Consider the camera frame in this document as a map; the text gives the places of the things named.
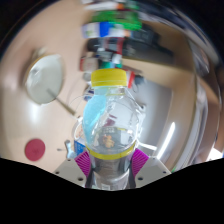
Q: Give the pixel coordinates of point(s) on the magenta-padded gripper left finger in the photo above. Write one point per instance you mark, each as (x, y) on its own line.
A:
(71, 171)

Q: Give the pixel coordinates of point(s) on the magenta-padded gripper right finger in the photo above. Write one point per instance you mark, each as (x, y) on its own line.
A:
(151, 171)

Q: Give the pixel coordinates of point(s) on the clear yellow-capped drink bottle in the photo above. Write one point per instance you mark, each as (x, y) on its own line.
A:
(113, 133)

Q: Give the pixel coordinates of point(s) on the white and blue box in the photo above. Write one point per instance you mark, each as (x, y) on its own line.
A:
(79, 147)

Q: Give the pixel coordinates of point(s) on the flat round red coaster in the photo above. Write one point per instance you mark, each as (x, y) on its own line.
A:
(35, 150)

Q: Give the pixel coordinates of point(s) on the wooden spoon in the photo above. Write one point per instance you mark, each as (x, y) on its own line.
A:
(61, 102)

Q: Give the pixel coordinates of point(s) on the cream ceramic cup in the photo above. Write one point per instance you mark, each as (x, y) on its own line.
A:
(41, 78)

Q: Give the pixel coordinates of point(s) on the blue and white jar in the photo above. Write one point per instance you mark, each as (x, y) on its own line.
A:
(100, 30)

